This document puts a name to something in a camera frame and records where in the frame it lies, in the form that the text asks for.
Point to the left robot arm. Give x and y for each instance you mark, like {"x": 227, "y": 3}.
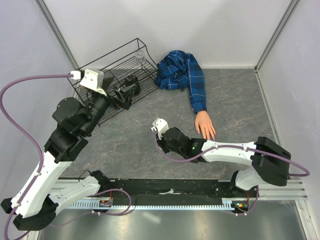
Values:
{"x": 36, "y": 205}

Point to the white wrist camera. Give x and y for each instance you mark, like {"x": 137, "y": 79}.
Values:
{"x": 160, "y": 126}
{"x": 93, "y": 80}

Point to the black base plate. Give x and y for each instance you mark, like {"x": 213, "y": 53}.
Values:
{"x": 173, "y": 191}

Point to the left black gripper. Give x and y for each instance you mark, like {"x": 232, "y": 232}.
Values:
{"x": 125, "y": 99}

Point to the aluminium frame rail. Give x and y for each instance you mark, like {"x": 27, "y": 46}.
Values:
{"x": 293, "y": 191}

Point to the black wire dish rack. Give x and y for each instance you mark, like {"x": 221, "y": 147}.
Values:
{"x": 121, "y": 61}

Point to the blue slotted cable duct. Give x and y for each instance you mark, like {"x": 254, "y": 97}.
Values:
{"x": 99, "y": 205}

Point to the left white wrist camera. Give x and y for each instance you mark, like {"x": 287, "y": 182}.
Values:
{"x": 93, "y": 80}

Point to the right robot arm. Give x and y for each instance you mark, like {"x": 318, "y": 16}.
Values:
{"x": 266, "y": 161}

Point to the black mug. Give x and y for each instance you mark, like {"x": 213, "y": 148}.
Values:
{"x": 132, "y": 82}

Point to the mannequin hand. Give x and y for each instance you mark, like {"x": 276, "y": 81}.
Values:
{"x": 204, "y": 125}

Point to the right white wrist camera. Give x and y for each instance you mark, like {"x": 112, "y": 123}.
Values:
{"x": 160, "y": 126}

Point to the clear glass cup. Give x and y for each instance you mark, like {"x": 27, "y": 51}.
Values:
{"x": 140, "y": 57}

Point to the blue plaid shirt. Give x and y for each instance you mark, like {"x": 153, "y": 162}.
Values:
{"x": 178, "y": 71}

